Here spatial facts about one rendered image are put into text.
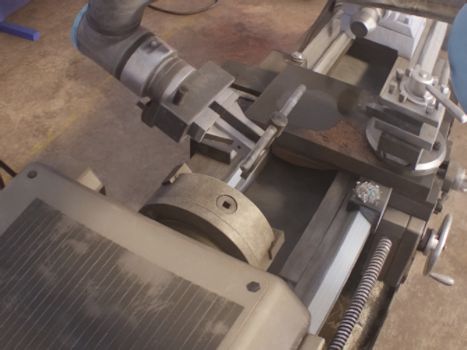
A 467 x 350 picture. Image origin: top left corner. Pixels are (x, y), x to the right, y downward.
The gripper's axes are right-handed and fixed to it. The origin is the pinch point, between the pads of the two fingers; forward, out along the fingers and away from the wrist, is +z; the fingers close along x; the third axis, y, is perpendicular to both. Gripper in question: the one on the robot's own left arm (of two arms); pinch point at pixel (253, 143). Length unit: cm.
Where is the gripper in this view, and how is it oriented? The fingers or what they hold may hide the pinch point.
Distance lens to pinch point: 81.6
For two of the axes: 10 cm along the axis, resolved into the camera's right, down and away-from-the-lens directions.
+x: 4.7, -5.9, 6.5
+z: 8.0, 6.0, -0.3
